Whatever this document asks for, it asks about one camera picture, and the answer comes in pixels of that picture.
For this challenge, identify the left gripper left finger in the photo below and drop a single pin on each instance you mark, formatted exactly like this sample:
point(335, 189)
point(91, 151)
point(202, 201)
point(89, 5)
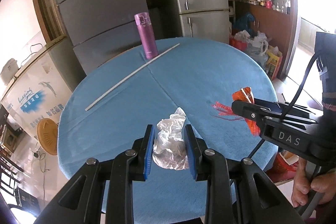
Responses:
point(141, 155)

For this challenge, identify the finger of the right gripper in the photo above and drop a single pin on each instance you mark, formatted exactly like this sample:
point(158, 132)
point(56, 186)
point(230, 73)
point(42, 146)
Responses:
point(247, 110)
point(273, 106)

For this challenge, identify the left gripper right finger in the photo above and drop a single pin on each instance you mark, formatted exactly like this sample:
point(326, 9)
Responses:
point(201, 158)

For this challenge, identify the orange plastic wrapper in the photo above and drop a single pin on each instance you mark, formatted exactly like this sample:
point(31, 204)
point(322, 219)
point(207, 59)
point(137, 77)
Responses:
point(226, 113)

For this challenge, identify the person's right hand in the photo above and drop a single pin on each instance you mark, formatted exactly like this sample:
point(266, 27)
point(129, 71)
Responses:
point(324, 184)

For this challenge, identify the yellow red paper bag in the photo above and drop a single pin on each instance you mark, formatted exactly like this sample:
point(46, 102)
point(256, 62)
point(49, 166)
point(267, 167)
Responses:
point(273, 64)

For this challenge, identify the red plastic basket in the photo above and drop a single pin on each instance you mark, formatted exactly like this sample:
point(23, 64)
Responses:
point(284, 167)

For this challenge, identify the blue tablecloth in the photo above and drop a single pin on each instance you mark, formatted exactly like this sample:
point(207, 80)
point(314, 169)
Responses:
point(192, 76)

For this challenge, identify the red plastic bag on floor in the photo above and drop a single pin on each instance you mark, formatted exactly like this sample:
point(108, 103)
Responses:
point(240, 43)

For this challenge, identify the long white stick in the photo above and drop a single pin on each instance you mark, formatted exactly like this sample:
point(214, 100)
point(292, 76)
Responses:
point(96, 101)

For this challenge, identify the yellow desk fan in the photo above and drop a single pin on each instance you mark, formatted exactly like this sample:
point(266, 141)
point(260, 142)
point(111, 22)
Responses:
point(47, 132)

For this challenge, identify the white chest freezer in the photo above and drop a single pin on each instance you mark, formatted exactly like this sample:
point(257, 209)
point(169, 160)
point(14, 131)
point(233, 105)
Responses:
point(42, 87)

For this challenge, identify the purple thermos bottle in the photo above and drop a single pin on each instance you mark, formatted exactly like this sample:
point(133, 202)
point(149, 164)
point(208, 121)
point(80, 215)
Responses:
point(146, 34)

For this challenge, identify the white rice cooker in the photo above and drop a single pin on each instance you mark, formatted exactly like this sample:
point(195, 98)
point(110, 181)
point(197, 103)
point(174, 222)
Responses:
point(9, 70)

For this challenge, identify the dark grey three-door fridge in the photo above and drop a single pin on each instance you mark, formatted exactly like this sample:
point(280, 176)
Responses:
point(100, 29)

